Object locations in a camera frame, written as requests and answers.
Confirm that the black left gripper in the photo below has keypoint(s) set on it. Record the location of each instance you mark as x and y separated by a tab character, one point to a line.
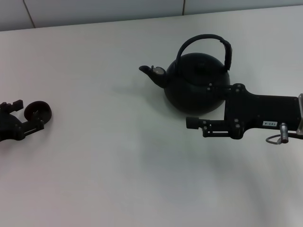
9	127

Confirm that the dark brown teacup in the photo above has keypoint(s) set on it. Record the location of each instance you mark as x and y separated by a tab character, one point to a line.
43	111

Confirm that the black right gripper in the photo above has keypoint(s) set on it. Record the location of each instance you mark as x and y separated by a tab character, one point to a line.
260	111

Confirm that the black round teapot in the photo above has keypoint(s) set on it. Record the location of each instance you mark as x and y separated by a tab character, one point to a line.
189	82

